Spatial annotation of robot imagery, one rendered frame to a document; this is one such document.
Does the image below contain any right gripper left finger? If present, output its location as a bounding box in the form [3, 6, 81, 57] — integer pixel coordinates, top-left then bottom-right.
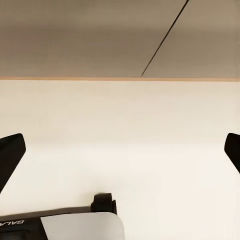
[0, 133, 26, 193]

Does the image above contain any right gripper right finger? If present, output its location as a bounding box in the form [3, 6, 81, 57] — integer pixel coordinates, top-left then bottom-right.
[224, 133, 240, 173]

